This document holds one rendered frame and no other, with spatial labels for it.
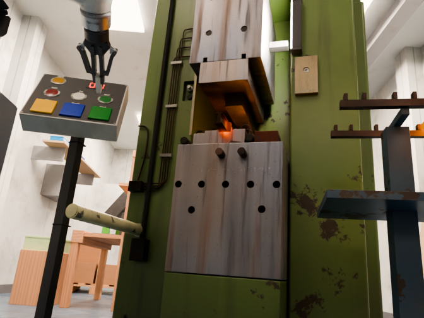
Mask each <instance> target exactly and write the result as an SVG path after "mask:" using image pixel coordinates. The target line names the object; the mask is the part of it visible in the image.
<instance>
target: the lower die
mask: <svg viewBox="0 0 424 318"><path fill-rule="evenodd" d="M246 135H248V134H247V131H246V130H245V129H233V128H231V132H218V130H215V131H205V133H197V134H194V137H193V144H212V143H229V142H230V141H239V142H243V143H246V140H245V137H246Z"/></svg>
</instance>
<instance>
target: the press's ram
mask: <svg viewBox="0 0 424 318"><path fill-rule="evenodd" d="M283 51H289V43H288V40H285V41H278V42H276V34H275V30H274V24H273V17H272V14H271V7H270V3H269V0H196V5H195V12H194V24H193V30H192V42H191V53H190V60H189V64H190V66H191V68H192V69H193V71H194V72H195V74H196V76H197V77H198V79H199V72H200V64H201V63H202V62H215V61H227V60H235V59H248V58H249V61H250V65H251V68H252V71H253V73H254V77H255V79H256V83H257V86H258V89H259V92H260V94H261V98H262V101H263V104H264V105H272V104H274V79H275V53H276V52H283Z"/></svg>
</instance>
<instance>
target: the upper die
mask: <svg viewBox="0 0 424 318"><path fill-rule="evenodd" d="M199 85H200V87H201V88H202V89H203V92H204V93H205V94H206V96H207V98H208V99H209V101H210V102H211V104H212V106H213V107H214V109H215V110H216V112H223V113H224V115H225V117H226V118H227V120H228V122H231V123H232V124H234V123H233V121H232V119H231V117H230V115H229V113H228V112H227V110H226V108H225V94H227V93H243V94H244V97H245V99H246V101H247V104H248V106H249V108H250V111H251V113H252V116H253V118H254V120H255V123H262V122H264V104H263V101H262V98H261V94H260V92H259V89H258V86H257V83H256V79H255V77H254V73H253V71H252V68H251V65H250V61H249V58H248V59H235V60H227V61H215V62H202V63H201V64H200V72H199Z"/></svg>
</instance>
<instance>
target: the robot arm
mask: <svg viewBox="0 0 424 318"><path fill-rule="evenodd" d="M68 1H72V2H74V3H76V4H79V6H80V9H79V10H80V14H81V25H82V26H83V27H84V35H85V39H84V41H83V43H79V44H78V45H77V47H76V48H77V50H78V51H79V53H80V55H81V58H82V61H83V64H84V67H85V70H86V72H87V73H88V74H89V73H90V74H91V75H92V80H93V83H96V93H97V94H101V91H102V85H103V84H104V82H105V76H108V75H109V73H110V70H111V67H112V63H113V60H114V57H115V55H116V54H117V51H118V49H116V48H113V47H112V46H111V44H110V41H109V28H110V26H111V14H112V11H111V7H112V2H113V0H68ZM7 9H9V7H8V5H7V4H6V3H5V1H4V0H0V38H1V37H3V36H5V35H6V34H7V32H8V28H9V24H10V21H11V18H10V17H9V16H6V15H8V11H7ZM85 47H86V48H87V49H88V51H89V52H90V57H91V66H90V62H89V59H88V56H87V53H86V50H85ZM108 50H110V52H109V53H110V58H109V62H108V65H107V69H106V71H105V60H104V55H105V53H106V52H107V51H108ZM97 55H98V58H99V66H100V72H97Z"/></svg>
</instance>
